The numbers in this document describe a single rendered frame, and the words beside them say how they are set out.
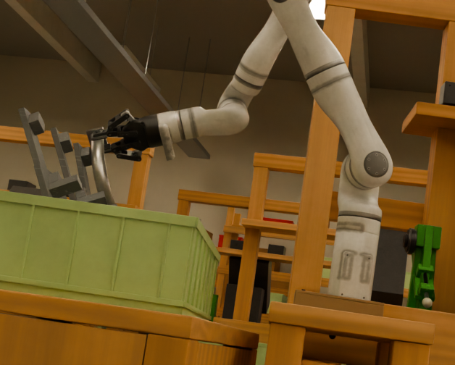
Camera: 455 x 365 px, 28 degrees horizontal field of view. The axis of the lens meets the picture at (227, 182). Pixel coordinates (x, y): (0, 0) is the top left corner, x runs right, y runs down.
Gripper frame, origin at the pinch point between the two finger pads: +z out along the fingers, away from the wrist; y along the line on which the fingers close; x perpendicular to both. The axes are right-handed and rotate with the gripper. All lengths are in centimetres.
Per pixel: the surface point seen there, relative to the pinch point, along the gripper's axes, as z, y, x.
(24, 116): 7.9, 25.9, 29.3
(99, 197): -0.7, 3.4, 27.6
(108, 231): -5, 14, 55
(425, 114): -88, -39, -45
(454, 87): -99, -38, -54
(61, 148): 4.9, 12.2, 20.5
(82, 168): 4.4, -0.6, 8.6
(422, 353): -56, -26, 60
